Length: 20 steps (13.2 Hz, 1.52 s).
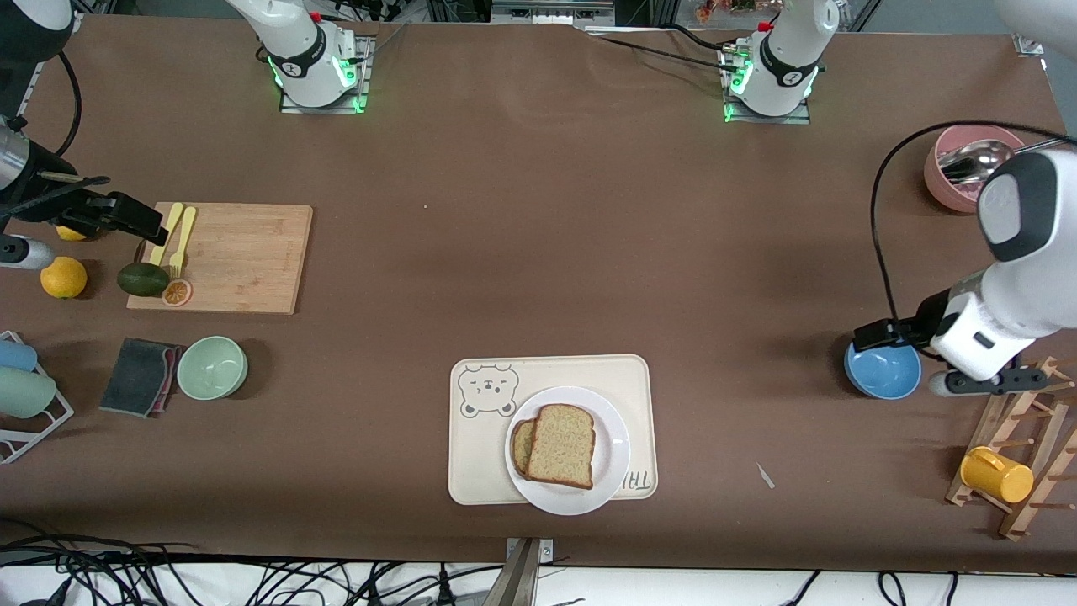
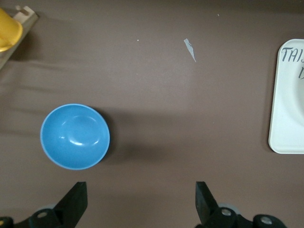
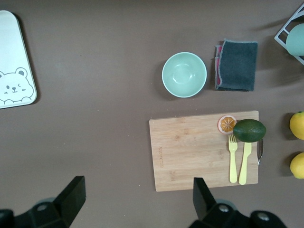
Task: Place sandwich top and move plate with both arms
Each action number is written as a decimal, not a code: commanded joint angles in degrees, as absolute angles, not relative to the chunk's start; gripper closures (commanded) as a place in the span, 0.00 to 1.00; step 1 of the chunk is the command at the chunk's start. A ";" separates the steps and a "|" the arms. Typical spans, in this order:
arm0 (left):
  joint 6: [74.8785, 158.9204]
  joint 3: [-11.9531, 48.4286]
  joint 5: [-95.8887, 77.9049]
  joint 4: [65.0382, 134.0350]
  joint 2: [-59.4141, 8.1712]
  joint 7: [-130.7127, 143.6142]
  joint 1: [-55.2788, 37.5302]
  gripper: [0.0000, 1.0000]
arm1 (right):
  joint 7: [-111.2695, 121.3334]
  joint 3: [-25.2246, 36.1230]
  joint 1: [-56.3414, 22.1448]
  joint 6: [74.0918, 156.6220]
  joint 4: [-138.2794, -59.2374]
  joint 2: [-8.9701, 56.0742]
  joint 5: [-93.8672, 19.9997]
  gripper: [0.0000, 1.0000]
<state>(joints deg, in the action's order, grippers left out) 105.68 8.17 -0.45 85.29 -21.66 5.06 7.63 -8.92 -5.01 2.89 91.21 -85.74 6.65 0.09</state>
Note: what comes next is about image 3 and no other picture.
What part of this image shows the pale green cup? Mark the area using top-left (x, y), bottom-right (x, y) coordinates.
top-left (285, 23), bottom-right (304, 57)

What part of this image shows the yellow plastic fork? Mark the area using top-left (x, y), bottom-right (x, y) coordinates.
top-left (228, 134), bottom-right (238, 184)

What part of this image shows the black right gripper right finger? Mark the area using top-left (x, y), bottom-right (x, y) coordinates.
top-left (189, 177), bottom-right (287, 228)

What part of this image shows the grey folded cloth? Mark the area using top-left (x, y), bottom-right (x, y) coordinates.
top-left (215, 39), bottom-right (258, 93)

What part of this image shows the dark green avocado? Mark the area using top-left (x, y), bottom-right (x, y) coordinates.
top-left (232, 119), bottom-right (267, 143)

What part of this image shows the yellow plastic knife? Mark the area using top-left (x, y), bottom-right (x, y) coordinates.
top-left (238, 142), bottom-right (253, 185)

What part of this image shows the wooden cutting board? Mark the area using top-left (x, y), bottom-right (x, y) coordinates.
top-left (149, 110), bottom-right (265, 192)

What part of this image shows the pale green bowl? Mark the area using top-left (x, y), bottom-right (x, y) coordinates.
top-left (161, 52), bottom-right (208, 98)

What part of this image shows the cream bear print tray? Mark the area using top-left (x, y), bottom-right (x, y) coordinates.
top-left (0, 10), bottom-right (38, 110)

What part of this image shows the white wire rack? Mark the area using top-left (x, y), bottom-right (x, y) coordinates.
top-left (274, 3), bottom-right (304, 66)

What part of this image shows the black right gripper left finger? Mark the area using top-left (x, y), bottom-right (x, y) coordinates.
top-left (0, 176), bottom-right (86, 228)

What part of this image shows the pink folded cloth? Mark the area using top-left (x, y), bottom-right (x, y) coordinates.
top-left (215, 45), bottom-right (225, 88)

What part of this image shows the yellow lemon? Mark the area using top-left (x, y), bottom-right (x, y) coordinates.
top-left (289, 152), bottom-right (304, 179)
top-left (289, 111), bottom-right (304, 140)

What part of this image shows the orange slice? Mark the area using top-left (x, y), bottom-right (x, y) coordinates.
top-left (218, 114), bottom-right (238, 135)

